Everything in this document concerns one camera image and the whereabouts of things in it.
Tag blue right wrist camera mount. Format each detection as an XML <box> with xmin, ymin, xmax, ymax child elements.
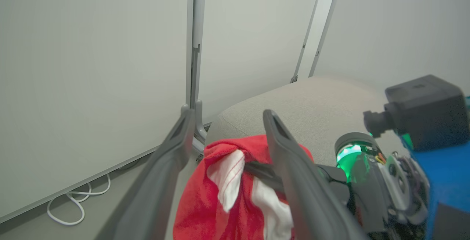
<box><xmin>402</xmin><ymin>96</ymin><xmax>470</xmax><ymax>240</ymax></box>

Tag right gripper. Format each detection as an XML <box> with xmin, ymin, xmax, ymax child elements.
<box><xmin>318</xmin><ymin>132</ymin><xmax>431</xmax><ymax>240</ymax></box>

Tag red and white garment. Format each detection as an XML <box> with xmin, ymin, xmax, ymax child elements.
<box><xmin>173</xmin><ymin>134</ymin><xmax>314</xmax><ymax>240</ymax></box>

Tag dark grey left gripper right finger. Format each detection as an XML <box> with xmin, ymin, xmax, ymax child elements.
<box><xmin>263</xmin><ymin>109</ymin><xmax>369</xmax><ymax>240</ymax></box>

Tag white looped cable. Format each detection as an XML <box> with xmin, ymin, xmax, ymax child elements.
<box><xmin>47</xmin><ymin>173</ymin><xmax>111</xmax><ymax>226</ymax></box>

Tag grey fabric sofa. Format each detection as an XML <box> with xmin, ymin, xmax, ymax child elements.
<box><xmin>204</xmin><ymin>76</ymin><xmax>408</xmax><ymax>167</ymax></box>

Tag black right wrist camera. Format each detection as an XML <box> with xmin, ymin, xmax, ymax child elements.
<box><xmin>363</xmin><ymin>75</ymin><xmax>470</xmax><ymax>151</ymax></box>

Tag wide white partition panel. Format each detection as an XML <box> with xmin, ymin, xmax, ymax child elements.
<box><xmin>0</xmin><ymin>0</ymin><xmax>195</xmax><ymax>224</ymax></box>

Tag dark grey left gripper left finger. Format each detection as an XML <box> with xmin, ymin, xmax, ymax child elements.
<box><xmin>95</xmin><ymin>104</ymin><xmax>196</xmax><ymax>240</ymax></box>

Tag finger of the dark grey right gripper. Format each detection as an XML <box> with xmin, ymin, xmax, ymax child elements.
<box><xmin>244</xmin><ymin>161</ymin><xmax>286</xmax><ymax>193</ymax></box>

